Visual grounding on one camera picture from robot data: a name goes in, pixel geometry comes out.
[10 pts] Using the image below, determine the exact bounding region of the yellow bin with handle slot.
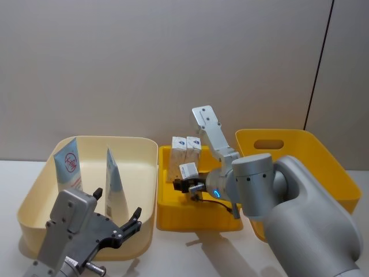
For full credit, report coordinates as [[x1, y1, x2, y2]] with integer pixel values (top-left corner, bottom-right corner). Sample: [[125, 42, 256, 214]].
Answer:
[[235, 129, 363, 243]]

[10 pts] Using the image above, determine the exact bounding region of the cream plastic bin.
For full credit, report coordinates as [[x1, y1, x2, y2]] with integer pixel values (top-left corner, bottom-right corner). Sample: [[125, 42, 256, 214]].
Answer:
[[16, 135, 159, 262]]

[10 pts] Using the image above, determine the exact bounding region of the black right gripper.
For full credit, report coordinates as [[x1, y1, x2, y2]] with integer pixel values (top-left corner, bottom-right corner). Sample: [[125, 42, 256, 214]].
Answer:
[[172, 177, 209, 202]]

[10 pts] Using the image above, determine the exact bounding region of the shallow yellow plastic tray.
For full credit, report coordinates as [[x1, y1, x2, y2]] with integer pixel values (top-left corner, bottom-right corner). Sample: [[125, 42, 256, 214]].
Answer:
[[156, 145, 244, 233]]

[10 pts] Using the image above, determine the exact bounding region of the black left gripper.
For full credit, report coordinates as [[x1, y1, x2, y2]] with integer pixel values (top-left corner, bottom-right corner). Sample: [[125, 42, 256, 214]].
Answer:
[[61, 187, 143, 268]]

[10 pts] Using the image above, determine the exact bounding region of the thin dark gripper cable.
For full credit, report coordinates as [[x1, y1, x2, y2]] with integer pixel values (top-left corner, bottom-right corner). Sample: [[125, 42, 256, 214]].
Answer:
[[191, 194, 236, 216]]

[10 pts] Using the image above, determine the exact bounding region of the white tube with red logo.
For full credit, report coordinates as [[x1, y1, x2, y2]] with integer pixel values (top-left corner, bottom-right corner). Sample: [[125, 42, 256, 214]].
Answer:
[[53, 137, 84, 193]]

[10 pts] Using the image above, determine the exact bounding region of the white and blue tube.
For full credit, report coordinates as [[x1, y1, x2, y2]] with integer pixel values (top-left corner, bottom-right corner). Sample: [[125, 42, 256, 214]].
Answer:
[[104, 147, 130, 219]]

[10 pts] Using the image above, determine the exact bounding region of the small white blue box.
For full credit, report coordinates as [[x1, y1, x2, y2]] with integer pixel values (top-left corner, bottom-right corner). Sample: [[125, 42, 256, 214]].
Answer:
[[179, 162, 200, 179], [184, 135, 202, 171], [168, 136, 188, 184]]

